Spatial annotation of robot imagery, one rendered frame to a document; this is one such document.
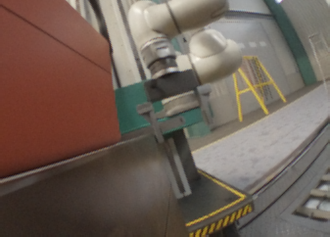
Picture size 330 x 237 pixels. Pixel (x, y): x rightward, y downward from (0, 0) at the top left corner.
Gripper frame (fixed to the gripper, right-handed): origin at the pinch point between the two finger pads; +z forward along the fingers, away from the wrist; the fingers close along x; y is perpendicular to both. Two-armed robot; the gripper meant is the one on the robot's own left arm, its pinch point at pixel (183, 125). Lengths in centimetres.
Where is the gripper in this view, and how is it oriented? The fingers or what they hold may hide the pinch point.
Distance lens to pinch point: 44.8
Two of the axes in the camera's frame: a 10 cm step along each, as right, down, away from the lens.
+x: 9.4, -3.1, 1.6
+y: 1.3, -1.3, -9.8
